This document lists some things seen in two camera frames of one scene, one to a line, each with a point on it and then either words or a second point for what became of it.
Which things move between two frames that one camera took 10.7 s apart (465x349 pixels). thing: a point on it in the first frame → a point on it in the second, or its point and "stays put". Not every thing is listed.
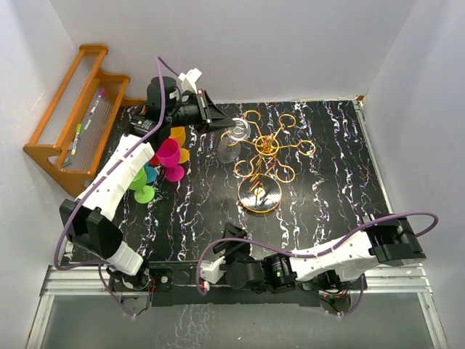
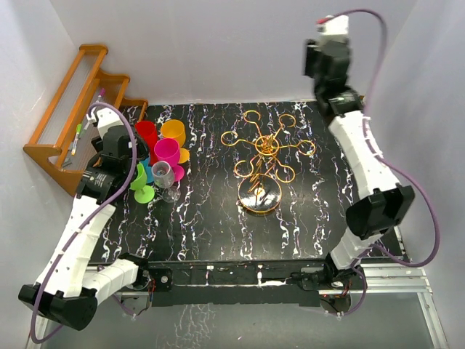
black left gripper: [211, 116] → [141, 154]
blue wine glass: [151, 173] stays put
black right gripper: [234, 241] → [312, 51]
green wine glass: [144, 193] stays put
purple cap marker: [102, 92] stays put
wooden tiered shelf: [72, 138] stays put
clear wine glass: [229, 147] → [163, 178]
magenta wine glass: [168, 155] stays put
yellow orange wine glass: [179, 134] stays put
